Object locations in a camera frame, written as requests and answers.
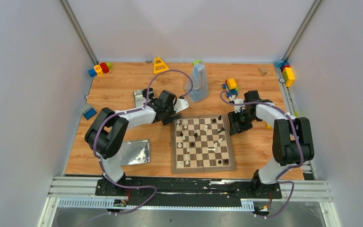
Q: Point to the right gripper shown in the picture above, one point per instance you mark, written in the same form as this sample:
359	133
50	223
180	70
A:
235	126

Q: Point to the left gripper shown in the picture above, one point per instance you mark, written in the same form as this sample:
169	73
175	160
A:
171	116

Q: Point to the wooden chess board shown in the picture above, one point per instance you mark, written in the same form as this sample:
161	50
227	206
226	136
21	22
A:
201	144

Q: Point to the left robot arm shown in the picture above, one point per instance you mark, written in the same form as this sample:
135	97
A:
106	134

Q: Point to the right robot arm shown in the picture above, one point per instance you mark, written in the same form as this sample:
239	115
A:
292	143

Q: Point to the pile of black chess pieces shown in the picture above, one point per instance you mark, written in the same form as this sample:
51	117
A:
148	93

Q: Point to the silver metal tin box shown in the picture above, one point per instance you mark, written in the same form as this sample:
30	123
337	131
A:
139	96

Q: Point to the toy car blocks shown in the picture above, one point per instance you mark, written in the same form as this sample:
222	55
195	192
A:
230	86

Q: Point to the clear bubble wrap bag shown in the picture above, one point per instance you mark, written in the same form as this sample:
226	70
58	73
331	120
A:
200	89

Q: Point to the yellow trapezoid toy block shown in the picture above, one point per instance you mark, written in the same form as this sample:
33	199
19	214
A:
159	66

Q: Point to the green block behind bag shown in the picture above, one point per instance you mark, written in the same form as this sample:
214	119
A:
198	61

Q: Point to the silver tin lid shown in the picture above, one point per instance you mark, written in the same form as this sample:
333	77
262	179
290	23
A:
134	152

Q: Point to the small wooden block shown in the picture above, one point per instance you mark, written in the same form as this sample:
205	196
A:
262	71

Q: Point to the red cylinder block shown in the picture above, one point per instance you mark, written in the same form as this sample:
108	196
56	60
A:
105	67

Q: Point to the stacked coloured bricks corner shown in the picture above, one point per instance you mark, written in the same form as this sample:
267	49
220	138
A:
286	71

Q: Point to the blue lego brick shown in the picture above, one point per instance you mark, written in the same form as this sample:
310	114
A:
88	114

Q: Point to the yellow cylinder block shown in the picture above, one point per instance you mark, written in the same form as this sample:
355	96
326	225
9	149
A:
98	70

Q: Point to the grey lego brick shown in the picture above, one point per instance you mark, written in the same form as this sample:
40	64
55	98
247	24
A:
85	108

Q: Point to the blue cube block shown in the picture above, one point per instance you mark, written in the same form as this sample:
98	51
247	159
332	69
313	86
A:
92	73

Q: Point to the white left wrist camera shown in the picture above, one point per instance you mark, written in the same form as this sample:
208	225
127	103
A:
181	104

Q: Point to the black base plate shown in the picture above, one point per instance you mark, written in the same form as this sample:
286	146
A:
244	189

